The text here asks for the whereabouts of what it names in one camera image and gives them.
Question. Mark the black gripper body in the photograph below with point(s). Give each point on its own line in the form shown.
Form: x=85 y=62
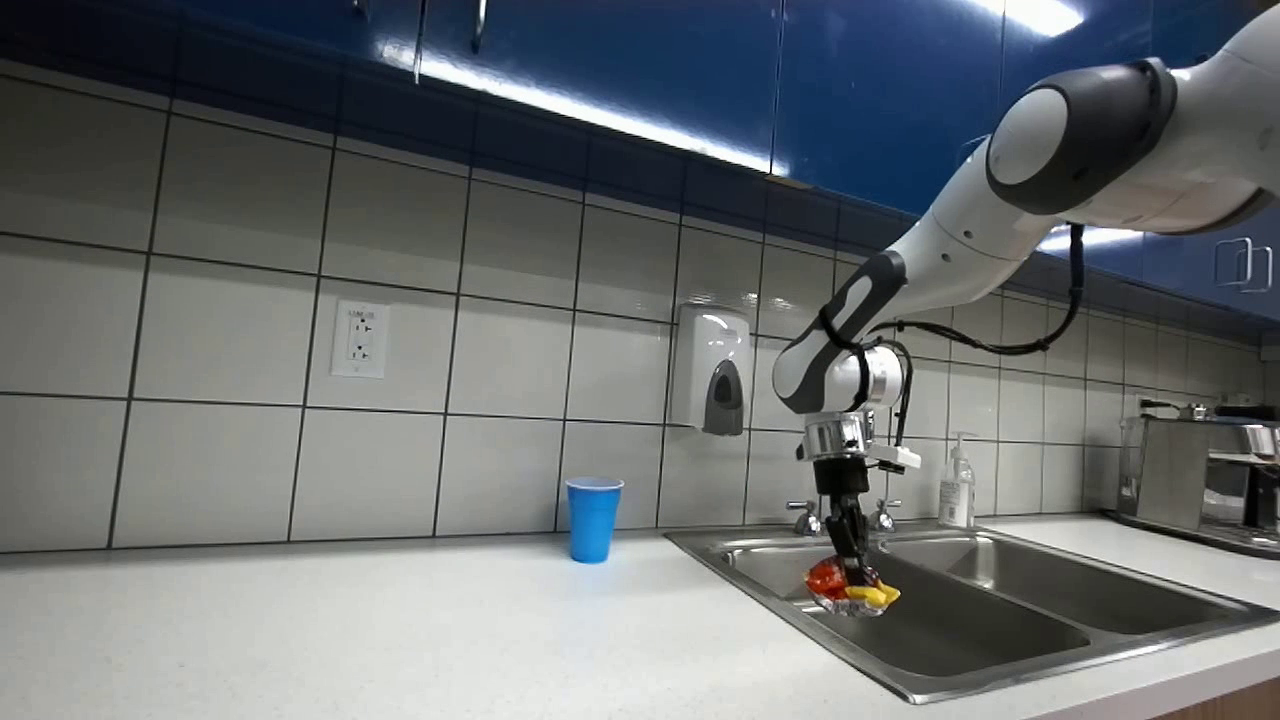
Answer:
x=840 y=480

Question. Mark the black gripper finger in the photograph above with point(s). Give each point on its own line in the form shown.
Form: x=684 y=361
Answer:
x=840 y=542
x=861 y=563

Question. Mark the yellow orange chips packet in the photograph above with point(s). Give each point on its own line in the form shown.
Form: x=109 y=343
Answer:
x=834 y=588

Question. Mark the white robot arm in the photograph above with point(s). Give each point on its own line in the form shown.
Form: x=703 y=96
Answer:
x=1118 y=147

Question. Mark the chrome sink faucet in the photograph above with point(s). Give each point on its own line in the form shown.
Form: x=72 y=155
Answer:
x=811 y=517

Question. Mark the stainless steel double sink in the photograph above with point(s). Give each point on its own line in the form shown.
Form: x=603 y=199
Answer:
x=976 y=611

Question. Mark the clear soap pump bottle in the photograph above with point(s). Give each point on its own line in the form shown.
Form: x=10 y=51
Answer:
x=958 y=490

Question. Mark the blue plastic cup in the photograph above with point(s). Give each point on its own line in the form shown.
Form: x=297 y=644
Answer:
x=595 y=517

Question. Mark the steel coffee machine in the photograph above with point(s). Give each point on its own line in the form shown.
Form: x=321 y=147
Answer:
x=1201 y=476

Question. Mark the blue upper cabinets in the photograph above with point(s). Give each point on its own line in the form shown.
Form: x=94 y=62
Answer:
x=828 y=123

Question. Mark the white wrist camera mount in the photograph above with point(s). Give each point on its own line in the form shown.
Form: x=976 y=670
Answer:
x=888 y=457

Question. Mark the white wall soap dispenser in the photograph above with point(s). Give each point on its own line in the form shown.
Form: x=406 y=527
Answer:
x=710 y=373

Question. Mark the white wall power outlet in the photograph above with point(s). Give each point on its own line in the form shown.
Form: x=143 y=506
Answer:
x=360 y=337

